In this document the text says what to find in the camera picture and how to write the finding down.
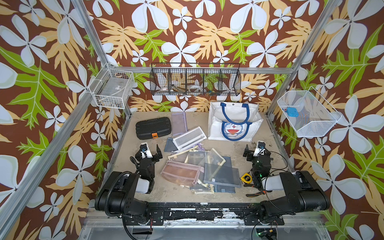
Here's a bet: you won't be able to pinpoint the white Doraemon canvas bag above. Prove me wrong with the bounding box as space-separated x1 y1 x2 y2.
208 102 263 142

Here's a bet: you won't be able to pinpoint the pink mesh pencil pouch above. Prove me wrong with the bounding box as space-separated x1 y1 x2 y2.
161 161 205 187

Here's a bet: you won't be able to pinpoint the cream trimmed mesh pouch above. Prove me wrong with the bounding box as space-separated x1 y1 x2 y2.
168 149 226 167

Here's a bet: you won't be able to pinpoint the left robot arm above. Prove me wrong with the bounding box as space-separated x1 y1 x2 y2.
95 143 163 219

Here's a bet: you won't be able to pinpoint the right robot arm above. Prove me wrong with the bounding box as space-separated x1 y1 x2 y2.
243 142 331 220

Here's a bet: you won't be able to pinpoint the white mesh pouch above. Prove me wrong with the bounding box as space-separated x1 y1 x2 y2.
173 127 207 151

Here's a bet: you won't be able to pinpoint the purple mesh pouch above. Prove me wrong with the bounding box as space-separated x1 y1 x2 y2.
171 112 188 137

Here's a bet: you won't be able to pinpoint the dark blue mesh pouch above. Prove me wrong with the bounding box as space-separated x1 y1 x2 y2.
214 156 236 194

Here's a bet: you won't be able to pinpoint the black plastic tool case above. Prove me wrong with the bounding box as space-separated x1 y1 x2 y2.
136 117 172 140

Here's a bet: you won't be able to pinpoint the yellow tape measure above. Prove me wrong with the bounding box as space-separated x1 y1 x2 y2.
241 173 253 184

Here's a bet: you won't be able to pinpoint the orange black pliers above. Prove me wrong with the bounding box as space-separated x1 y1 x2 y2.
243 184 267 198

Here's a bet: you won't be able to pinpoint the blue object in basket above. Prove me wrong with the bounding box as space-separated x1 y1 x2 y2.
286 107 299 118

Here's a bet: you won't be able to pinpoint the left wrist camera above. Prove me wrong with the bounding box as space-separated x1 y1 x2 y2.
140 143 153 159

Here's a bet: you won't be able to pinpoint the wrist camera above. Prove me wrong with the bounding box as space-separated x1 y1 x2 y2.
140 143 153 159
254 141 266 157

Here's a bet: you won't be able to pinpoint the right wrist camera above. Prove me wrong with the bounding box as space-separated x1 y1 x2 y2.
254 141 266 157

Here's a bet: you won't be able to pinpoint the white wire basket right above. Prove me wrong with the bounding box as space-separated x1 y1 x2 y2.
277 87 342 138

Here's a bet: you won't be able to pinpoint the white wire basket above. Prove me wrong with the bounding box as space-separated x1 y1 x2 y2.
277 87 342 138
89 65 135 110

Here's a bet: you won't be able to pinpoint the white wire basket left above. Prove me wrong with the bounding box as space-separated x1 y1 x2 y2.
89 65 135 110

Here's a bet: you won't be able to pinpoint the black wire basket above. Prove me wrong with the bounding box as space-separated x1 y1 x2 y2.
149 63 242 96

